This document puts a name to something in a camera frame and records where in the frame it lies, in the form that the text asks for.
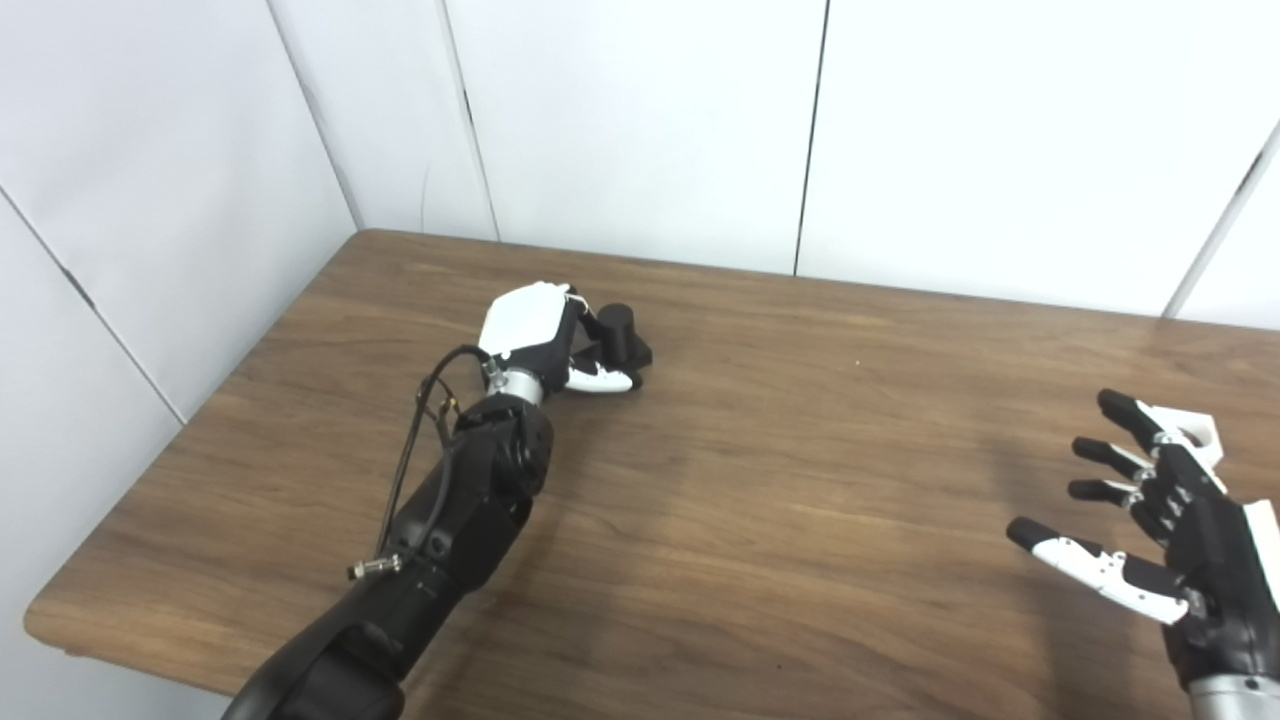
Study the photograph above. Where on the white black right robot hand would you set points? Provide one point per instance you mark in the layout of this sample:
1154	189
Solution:
1220	560

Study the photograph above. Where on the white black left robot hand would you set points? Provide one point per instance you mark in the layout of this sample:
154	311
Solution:
520	320

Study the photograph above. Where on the black peg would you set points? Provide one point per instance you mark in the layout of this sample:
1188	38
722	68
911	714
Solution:
620	335

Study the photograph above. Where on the white square piece with hole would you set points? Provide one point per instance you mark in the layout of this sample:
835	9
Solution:
1195	428

